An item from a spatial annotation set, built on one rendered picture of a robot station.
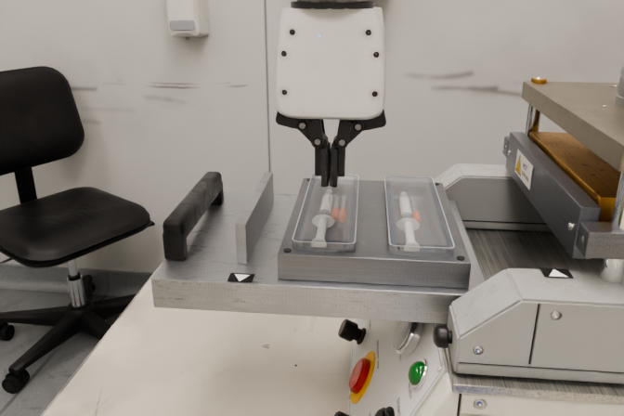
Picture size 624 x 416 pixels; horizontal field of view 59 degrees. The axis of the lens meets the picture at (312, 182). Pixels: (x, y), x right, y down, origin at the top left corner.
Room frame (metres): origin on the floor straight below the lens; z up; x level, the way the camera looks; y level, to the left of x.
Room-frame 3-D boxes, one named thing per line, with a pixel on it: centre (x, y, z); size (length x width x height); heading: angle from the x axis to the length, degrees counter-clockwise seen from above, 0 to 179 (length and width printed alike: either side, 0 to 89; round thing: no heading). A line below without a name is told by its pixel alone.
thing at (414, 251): (0.51, -0.10, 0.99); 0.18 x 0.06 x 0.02; 174
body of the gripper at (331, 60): (0.52, -0.02, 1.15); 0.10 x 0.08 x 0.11; 84
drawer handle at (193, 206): (0.54, 0.12, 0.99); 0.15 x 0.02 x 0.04; 174
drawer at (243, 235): (0.52, -0.01, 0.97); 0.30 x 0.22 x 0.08; 84
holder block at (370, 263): (0.52, -0.06, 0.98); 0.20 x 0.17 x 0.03; 174
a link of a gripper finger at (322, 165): (0.53, 0.00, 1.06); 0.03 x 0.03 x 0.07; 84
